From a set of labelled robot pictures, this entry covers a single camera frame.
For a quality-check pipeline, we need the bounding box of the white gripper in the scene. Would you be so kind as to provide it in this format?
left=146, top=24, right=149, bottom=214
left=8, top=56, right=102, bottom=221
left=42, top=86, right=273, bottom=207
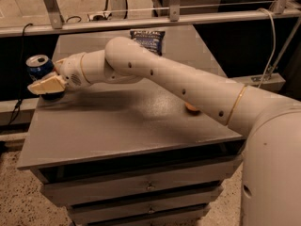
left=27, top=53, right=90, bottom=95

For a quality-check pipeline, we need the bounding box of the blue pepsi can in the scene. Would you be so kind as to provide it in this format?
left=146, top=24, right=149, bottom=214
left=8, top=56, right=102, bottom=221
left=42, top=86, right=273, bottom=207
left=26, top=55, right=64, bottom=101

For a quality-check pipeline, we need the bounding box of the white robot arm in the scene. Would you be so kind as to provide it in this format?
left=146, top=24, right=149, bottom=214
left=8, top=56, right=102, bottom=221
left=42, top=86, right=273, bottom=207
left=22, top=37, right=301, bottom=226

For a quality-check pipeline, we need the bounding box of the blue chip bag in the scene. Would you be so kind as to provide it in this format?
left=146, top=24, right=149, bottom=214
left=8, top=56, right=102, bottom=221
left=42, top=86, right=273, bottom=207
left=130, top=30, right=166, bottom=56

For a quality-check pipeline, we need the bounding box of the grey drawer cabinet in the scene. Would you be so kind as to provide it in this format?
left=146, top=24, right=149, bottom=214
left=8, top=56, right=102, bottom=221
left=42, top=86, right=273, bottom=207
left=17, top=24, right=246, bottom=226

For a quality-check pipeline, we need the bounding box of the top grey drawer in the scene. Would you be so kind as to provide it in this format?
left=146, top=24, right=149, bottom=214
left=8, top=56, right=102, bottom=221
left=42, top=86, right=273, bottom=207
left=41, top=155, right=242, bottom=206

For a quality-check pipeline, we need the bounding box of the grey drawer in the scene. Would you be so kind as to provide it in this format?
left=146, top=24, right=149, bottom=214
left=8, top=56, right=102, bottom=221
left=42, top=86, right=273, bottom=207
left=41, top=155, right=242, bottom=206
left=69, top=182, right=223, bottom=226
left=83, top=203, right=210, bottom=226

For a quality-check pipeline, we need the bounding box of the orange fruit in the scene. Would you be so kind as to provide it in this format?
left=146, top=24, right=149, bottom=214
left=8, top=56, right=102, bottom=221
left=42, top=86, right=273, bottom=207
left=185, top=103, right=200, bottom=112

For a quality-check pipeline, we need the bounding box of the middle grey drawer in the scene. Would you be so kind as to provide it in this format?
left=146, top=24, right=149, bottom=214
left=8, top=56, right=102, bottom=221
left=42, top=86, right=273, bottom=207
left=69, top=182, right=223, bottom=226

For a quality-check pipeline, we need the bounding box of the bottom grey drawer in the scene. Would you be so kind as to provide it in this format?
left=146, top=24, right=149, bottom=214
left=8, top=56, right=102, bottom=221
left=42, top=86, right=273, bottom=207
left=83, top=203, right=210, bottom=226

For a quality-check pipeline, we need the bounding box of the metal railing bar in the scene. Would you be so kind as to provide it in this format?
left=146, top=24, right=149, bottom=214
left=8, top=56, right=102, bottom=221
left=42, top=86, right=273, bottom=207
left=0, top=8, right=301, bottom=38

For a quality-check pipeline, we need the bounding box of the black hanging cable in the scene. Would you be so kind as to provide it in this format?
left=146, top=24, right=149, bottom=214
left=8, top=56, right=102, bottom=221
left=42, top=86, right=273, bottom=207
left=7, top=23, right=34, bottom=126

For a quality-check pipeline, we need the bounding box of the left metal bracket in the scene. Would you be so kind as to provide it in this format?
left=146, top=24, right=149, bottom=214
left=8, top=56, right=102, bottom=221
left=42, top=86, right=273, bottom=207
left=43, top=0, right=64, bottom=29

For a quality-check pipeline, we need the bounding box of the metal bracket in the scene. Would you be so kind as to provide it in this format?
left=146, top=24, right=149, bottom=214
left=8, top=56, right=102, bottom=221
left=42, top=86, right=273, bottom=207
left=43, top=0, right=64, bottom=29
left=168, top=0, right=181, bottom=22

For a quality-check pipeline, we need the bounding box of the middle metal bracket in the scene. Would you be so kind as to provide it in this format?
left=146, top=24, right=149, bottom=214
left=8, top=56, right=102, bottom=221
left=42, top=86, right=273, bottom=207
left=168, top=0, right=181, bottom=22

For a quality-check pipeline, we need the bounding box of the white cable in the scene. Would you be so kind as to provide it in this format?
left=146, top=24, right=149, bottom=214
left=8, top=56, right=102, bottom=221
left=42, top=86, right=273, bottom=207
left=256, top=8, right=277, bottom=89

